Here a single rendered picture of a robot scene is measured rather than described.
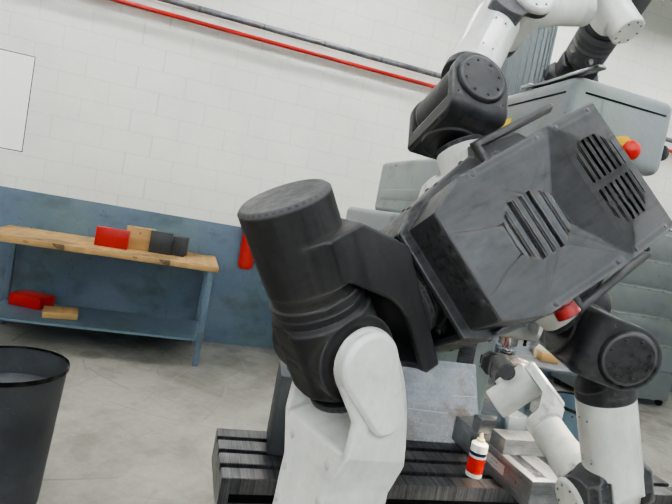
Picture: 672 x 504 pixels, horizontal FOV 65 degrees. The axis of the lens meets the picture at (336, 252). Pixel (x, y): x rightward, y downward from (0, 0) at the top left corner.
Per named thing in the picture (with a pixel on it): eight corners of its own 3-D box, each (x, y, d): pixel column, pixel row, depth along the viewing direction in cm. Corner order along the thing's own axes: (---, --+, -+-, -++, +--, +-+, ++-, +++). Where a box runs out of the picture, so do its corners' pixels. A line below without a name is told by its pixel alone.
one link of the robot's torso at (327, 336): (306, 338, 57) (387, 288, 63) (253, 306, 68) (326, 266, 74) (339, 429, 62) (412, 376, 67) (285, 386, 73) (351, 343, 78)
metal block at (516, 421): (525, 440, 136) (529, 418, 136) (505, 439, 135) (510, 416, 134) (513, 431, 141) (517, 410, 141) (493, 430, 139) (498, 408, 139)
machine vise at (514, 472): (581, 512, 121) (592, 466, 120) (526, 511, 117) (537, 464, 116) (496, 441, 154) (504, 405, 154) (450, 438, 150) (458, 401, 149)
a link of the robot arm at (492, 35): (470, 11, 107) (430, 83, 97) (506, -43, 95) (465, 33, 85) (518, 42, 107) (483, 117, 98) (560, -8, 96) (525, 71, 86)
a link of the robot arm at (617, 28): (588, 65, 113) (618, 21, 102) (567, 29, 117) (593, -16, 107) (635, 58, 115) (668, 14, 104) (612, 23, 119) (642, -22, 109)
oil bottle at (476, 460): (484, 480, 128) (494, 436, 127) (470, 479, 127) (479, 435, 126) (476, 471, 132) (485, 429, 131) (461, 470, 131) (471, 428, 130)
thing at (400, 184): (543, 239, 145) (559, 167, 143) (471, 225, 139) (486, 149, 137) (422, 220, 222) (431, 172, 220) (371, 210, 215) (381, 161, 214)
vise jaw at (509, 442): (553, 457, 132) (557, 442, 132) (502, 454, 128) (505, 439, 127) (538, 446, 138) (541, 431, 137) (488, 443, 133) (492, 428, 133)
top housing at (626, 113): (662, 178, 113) (680, 102, 112) (561, 152, 106) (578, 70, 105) (528, 179, 159) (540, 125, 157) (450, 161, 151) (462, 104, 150)
